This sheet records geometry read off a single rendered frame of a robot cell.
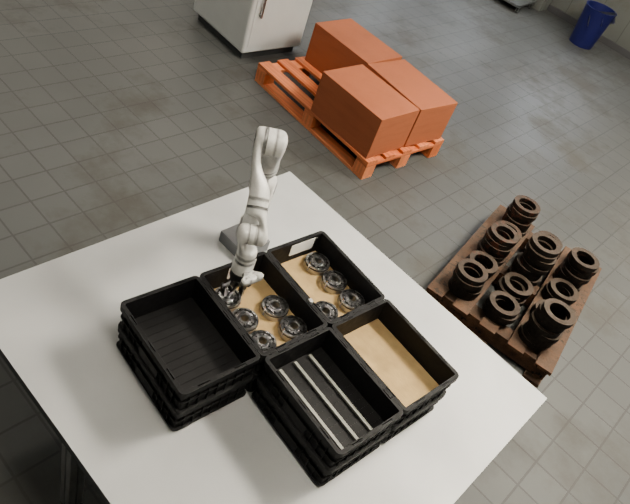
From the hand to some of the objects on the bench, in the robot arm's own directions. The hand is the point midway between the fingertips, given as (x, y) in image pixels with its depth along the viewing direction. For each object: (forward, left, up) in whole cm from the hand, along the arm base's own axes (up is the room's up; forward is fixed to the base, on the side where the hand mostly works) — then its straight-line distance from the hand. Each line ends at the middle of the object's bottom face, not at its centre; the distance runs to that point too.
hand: (233, 295), depth 230 cm
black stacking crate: (+7, -28, -16) cm, 32 cm away
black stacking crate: (+51, -4, -16) cm, 54 cm away
